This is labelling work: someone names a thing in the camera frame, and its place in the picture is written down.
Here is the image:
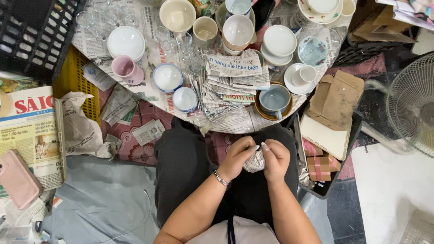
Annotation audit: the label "person's left hand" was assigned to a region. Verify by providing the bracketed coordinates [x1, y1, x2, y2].
[217, 136, 260, 185]

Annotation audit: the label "person's right hand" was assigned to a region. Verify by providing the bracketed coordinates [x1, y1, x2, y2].
[261, 139, 291, 185]

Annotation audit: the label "small newspaper-wrapped item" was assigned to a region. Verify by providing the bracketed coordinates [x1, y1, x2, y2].
[242, 149, 267, 173]

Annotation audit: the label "brown boxes with pink ribbon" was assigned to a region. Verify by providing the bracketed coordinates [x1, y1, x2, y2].
[302, 137, 342, 182]

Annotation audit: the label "white flat board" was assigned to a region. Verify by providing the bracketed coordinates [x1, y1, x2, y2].
[300, 111, 353, 161]

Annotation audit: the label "person's black trousers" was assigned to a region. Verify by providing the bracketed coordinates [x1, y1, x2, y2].
[154, 117, 300, 230]

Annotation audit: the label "brown saucer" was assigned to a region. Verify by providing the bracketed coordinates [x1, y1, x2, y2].
[253, 81, 294, 121]

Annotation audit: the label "grey-blue mug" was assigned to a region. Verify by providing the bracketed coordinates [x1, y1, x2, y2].
[259, 84, 292, 121]

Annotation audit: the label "white saucer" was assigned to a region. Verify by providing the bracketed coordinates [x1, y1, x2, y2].
[283, 63, 318, 96]

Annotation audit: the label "person's light shirt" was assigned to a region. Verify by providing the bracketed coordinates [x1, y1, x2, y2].
[186, 216, 281, 244]

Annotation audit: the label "small white blue-rimmed bowl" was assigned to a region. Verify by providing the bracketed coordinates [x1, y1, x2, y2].
[172, 87, 198, 113]

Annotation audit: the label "black plastic tray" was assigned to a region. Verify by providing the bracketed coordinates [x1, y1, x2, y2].
[292, 108, 364, 200]

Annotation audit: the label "pile of folded newspaper sheets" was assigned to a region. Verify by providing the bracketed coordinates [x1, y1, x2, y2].
[189, 49, 271, 123]

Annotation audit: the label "flattened brown cardboard box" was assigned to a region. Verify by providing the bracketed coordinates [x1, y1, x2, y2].
[307, 70, 365, 132]

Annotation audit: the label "small newspaper scrap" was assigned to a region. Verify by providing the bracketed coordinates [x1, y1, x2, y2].
[131, 119, 166, 147]

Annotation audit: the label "small white cup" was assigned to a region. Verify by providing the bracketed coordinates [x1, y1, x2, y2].
[291, 65, 317, 87]

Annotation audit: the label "pink patterned floor mat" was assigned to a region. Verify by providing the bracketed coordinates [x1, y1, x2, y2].
[98, 86, 245, 167]

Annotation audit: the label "white plate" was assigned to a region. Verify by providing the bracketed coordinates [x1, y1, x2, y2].
[263, 25, 298, 57]
[260, 43, 294, 67]

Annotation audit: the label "white bowl with blue rim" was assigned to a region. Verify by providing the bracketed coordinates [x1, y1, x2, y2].
[152, 63, 184, 93]

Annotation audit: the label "blue patterned glass bowl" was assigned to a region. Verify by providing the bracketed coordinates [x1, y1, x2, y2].
[297, 35, 329, 67]

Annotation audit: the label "large white panel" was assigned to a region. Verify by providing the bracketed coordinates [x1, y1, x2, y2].
[351, 142, 434, 244]

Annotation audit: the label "cluster of small clear glasses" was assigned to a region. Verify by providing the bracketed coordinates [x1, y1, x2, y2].
[153, 26, 223, 76]

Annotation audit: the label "white bowl with brown rim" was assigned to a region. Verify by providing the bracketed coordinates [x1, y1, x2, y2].
[222, 14, 255, 52]

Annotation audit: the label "loose newspaper sheet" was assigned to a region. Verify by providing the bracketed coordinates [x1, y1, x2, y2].
[82, 62, 118, 92]
[100, 84, 139, 127]

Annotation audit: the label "cream cup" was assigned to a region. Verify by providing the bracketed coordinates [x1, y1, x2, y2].
[193, 16, 219, 42]
[340, 0, 357, 17]

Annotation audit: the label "black mesh crate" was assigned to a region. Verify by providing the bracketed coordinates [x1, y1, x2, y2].
[333, 40, 395, 69]

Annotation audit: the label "clear glass jug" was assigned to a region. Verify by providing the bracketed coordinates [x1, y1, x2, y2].
[313, 27, 342, 53]

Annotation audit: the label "grey cloth sheet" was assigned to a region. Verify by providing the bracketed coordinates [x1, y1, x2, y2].
[41, 155, 160, 244]

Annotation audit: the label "pink mug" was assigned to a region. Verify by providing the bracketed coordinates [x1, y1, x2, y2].
[111, 55, 145, 86]

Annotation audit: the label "pale green plate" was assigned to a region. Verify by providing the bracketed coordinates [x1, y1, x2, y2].
[216, 2, 258, 45]

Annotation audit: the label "white electric fan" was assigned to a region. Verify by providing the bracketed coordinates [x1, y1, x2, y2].
[360, 52, 434, 159]

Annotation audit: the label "black glossy dish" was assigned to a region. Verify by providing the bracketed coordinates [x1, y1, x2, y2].
[252, 0, 276, 32]

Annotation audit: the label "floral patterned plate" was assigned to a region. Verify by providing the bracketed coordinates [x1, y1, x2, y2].
[297, 0, 344, 25]

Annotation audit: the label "white and blue cup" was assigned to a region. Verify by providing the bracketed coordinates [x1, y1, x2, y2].
[225, 0, 253, 18]

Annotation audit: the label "large cream bowl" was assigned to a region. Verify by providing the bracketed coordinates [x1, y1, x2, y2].
[159, 0, 197, 34]

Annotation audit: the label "colourful snack packet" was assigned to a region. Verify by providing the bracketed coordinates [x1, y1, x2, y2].
[189, 0, 213, 18]

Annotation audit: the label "white plastic basket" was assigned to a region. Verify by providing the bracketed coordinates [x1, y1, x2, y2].
[389, 209, 434, 244]

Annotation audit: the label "crumpled newspaper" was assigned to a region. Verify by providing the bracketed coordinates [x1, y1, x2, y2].
[60, 91, 123, 160]

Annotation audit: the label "white shallow bowl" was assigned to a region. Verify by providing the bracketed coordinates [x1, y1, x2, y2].
[306, 0, 342, 15]

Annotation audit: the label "newspaper table cover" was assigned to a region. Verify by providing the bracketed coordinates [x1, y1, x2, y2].
[71, 0, 348, 135]

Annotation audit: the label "brown cardboard pieces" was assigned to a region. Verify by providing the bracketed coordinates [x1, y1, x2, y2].
[349, 5, 416, 45]

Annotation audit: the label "beige plastic tray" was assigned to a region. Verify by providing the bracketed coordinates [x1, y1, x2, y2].
[0, 86, 68, 200]

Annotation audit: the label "yellow plastic crate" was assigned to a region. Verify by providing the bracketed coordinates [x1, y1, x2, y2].
[52, 45, 101, 127]

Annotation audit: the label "cluster of clear stemmed glasses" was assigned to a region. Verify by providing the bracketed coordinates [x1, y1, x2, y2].
[75, 0, 140, 40]

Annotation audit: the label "heap of papers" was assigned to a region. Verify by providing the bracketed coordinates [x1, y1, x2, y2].
[376, 0, 434, 32]

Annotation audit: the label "large flat newspaper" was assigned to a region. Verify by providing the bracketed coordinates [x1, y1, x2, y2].
[0, 86, 65, 199]

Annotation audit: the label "pink phone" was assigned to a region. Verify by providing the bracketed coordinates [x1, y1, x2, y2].
[0, 149, 44, 211]

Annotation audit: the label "heap of newspaper scraps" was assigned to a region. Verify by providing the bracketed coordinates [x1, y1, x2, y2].
[0, 189, 64, 244]

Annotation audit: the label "black plastic crate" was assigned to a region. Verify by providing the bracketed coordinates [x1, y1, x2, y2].
[0, 0, 86, 82]

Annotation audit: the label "silver wrist bracelet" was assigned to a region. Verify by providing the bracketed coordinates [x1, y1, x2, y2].
[213, 170, 232, 188]

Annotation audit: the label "dark lanyard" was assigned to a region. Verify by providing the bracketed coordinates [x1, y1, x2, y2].
[227, 217, 236, 244]

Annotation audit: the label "thin white cable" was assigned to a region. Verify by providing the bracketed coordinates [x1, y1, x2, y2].
[100, 189, 152, 244]

